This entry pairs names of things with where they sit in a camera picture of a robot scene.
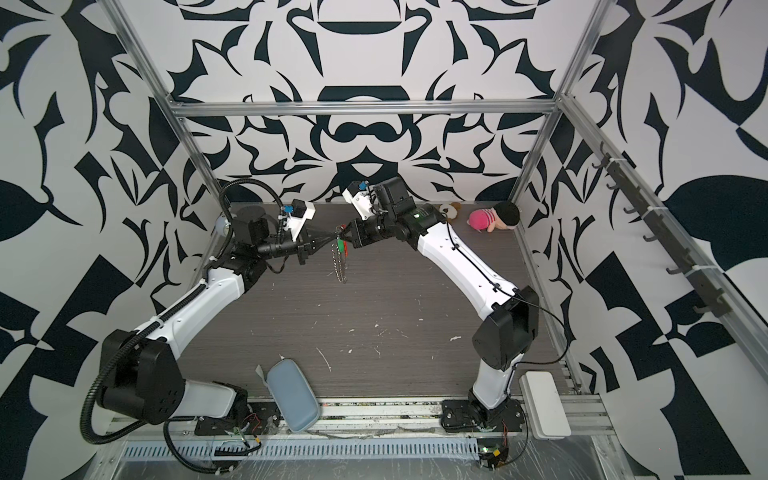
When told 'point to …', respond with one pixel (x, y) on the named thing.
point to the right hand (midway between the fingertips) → (344, 232)
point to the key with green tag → (340, 243)
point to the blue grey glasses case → (294, 393)
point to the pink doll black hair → (504, 215)
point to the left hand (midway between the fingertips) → (336, 227)
